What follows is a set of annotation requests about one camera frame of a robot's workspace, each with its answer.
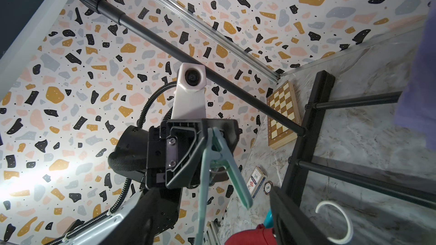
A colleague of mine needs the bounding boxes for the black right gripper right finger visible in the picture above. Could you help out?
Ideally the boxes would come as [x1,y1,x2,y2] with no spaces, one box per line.
[270,187,331,245]

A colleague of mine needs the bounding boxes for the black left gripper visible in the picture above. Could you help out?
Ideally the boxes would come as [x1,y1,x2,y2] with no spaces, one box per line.
[146,119,240,189]

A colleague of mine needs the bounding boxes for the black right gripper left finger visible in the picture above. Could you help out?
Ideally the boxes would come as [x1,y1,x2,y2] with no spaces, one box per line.
[99,188,160,245]

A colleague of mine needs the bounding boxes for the red garment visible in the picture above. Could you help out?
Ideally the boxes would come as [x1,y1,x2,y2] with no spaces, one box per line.
[224,224,277,245]

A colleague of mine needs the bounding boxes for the purple garment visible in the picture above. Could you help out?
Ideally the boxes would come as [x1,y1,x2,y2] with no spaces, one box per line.
[394,0,436,151]

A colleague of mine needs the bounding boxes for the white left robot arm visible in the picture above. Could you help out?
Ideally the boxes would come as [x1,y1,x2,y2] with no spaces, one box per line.
[58,119,240,245]

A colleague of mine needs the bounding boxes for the teal laundry basket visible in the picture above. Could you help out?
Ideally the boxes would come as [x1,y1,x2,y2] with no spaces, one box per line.
[263,209,274,229]

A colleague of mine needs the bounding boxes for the small round coaster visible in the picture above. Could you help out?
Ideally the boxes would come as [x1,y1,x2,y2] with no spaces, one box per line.
[263,180,274,195]

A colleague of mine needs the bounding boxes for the small card box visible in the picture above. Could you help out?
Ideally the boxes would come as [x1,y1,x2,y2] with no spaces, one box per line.
[246,166,267,200]

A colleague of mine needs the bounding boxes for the aluminium corner profile left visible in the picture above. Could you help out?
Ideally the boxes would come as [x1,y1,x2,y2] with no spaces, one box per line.
[155,0,280,83]

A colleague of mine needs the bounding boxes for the wooden chessboard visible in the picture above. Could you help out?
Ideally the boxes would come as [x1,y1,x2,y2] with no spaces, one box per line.
[267,81,302,150]

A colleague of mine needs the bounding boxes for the dark grey clothes rack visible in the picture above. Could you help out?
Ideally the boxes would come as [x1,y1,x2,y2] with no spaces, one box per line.
[42,0,436,212]

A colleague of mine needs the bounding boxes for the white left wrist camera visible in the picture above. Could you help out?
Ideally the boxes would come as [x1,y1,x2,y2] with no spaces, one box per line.
[171,63,207,120]

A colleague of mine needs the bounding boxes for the black corrugated cable conduit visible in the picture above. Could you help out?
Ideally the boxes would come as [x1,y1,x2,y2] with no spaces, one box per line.
[44,81,178,245]

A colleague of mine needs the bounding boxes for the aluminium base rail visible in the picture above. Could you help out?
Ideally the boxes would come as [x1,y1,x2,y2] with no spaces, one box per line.
[203,219,221,245]

